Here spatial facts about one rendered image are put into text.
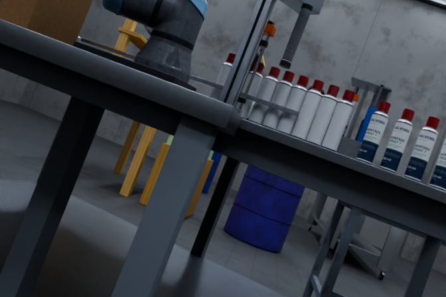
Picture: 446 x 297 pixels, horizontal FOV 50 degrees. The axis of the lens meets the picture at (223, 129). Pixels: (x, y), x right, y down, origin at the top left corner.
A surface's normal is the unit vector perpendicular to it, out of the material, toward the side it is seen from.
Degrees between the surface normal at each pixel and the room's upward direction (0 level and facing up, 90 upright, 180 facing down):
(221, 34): 90
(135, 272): 90
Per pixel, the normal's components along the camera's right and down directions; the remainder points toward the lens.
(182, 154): -0.11, -0.08
